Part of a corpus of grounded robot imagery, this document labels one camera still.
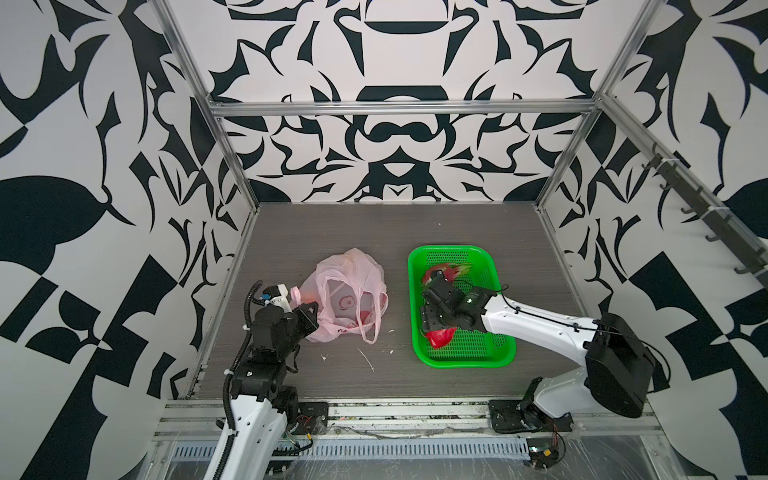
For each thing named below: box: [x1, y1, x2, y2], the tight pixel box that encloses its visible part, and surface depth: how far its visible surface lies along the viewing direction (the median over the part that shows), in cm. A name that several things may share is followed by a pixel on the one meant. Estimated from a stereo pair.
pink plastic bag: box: [290, 247, 389, 345], surface depth 84 cm
